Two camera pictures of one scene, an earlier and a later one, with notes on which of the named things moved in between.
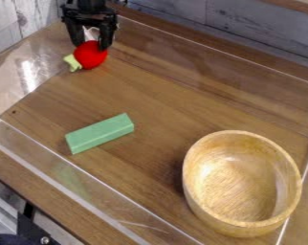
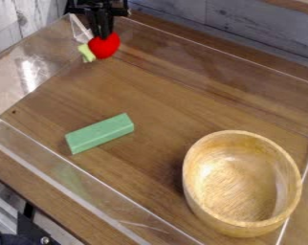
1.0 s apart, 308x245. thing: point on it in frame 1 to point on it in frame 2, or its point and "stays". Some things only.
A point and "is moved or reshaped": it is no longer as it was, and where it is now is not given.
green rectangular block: [98, 133] stays
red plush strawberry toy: [89, 55] is moved or reshaped
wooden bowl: [242, 182] stays
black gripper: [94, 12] to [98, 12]
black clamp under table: [29, 233] stays
